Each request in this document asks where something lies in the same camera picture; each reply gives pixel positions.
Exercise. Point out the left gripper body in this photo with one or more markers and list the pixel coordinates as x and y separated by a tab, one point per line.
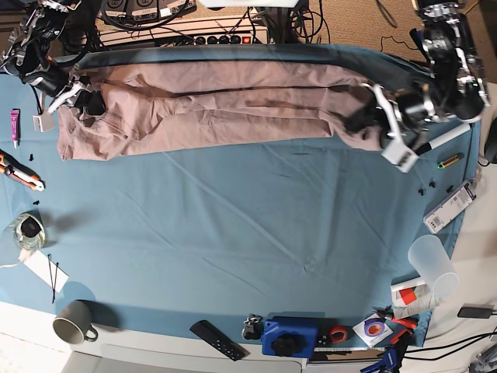
403	115

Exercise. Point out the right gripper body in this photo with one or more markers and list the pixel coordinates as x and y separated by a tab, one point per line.
53	88

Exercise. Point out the pink T-shirt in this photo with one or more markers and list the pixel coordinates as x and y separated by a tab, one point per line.
183	105

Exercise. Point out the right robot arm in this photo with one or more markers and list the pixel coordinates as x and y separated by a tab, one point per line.
29	42

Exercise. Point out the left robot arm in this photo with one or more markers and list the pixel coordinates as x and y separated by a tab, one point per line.
436	109

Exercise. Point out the white marker pen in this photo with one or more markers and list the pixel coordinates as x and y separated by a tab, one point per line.
443	138

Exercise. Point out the purple glue tube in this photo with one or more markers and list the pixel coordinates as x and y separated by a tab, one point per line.
14	117

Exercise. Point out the green yellow battery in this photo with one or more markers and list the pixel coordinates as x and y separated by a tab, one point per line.
448	162

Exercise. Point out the orange utility knife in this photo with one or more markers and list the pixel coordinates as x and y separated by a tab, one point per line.
19	173

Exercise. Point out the power strip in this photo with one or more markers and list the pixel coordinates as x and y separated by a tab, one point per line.
241	35

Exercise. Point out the white barcode package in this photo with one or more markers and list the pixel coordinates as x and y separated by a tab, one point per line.
457	201

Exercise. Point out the frosted plastic cup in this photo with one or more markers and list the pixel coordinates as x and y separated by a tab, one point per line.
431	261

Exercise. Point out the glass jar with black item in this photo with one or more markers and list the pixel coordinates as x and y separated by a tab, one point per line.
27	232

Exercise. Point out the teal table cloth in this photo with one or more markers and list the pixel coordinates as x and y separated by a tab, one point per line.
157	242

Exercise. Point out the white paper card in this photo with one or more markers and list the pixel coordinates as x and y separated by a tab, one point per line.
38	264

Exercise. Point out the white red carton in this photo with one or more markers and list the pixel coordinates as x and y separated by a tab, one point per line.
411	298

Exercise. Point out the disc in paper sleeve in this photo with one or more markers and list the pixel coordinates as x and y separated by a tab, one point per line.
372	330

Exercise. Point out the red tape roll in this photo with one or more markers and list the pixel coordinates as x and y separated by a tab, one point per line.
338	334

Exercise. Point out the grey ceramic mug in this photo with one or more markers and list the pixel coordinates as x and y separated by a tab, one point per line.
73	324

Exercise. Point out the blue box with knob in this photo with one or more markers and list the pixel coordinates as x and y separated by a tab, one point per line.
289	337

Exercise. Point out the black remote control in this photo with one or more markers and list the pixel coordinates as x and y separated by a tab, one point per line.
215	338

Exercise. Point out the black cable ties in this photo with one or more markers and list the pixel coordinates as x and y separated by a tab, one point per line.
53	269

